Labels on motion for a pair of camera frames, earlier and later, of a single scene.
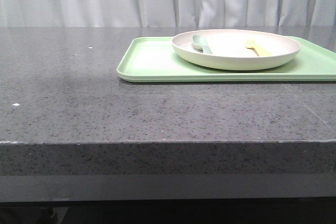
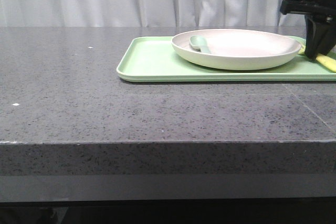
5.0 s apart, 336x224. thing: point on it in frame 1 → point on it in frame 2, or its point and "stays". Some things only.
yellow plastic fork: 251,43 → 327,61
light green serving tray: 154,59 stays
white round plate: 229,50 stays
